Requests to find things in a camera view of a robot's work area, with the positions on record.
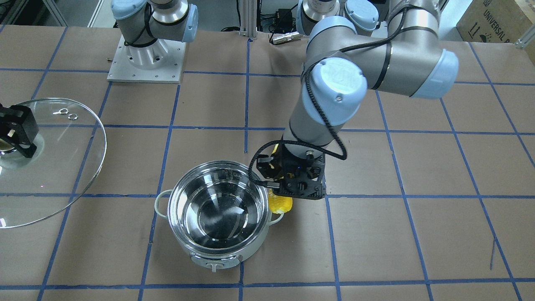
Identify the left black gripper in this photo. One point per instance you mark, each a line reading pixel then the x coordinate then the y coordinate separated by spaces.
pixel 287 164

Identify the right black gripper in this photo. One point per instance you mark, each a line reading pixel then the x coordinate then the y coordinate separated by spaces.
pixel 17 124

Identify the yellow corn cob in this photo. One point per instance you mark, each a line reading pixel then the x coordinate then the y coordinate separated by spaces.
pixel 279 204

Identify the glass pot lid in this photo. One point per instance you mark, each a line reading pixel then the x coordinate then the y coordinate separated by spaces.
pixel 71 148

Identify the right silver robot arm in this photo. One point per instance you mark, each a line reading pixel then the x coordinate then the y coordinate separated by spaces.
pixel 29 55

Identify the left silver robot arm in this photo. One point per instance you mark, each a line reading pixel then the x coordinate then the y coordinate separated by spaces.
pixel 340 67

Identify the white electric cooking pot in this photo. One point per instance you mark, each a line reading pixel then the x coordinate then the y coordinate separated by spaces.
pixel 218 215

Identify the silver metal connector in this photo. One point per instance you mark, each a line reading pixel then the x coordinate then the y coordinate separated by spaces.
pixel 286 38

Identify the black power adapter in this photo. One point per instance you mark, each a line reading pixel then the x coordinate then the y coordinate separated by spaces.
pixel 284 17

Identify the cardboard box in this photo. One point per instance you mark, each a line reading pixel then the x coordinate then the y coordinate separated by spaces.
pixel 496 21

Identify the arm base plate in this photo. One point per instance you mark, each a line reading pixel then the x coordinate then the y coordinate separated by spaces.
pixel 160 62

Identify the aluminium frame post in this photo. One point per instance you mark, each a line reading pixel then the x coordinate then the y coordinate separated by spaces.
pixel 248 18

